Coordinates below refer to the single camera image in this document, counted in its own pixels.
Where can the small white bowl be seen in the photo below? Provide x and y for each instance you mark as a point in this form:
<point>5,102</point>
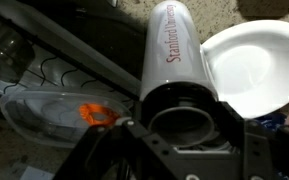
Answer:
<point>250,66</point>

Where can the white Stanford flask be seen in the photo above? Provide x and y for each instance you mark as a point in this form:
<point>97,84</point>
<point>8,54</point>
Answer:
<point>177,91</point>

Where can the clear container with orange lid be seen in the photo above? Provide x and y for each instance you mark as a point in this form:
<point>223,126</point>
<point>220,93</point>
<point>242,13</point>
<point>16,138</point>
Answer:
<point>57,116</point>

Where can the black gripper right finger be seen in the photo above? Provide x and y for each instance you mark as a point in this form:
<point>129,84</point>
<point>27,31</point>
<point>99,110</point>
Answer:
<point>264,153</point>

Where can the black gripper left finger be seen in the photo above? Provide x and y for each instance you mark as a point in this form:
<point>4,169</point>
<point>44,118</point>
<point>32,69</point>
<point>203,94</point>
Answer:
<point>130,146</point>

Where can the black wire dish rack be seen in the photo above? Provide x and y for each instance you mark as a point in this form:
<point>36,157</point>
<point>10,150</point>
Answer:
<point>47,34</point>

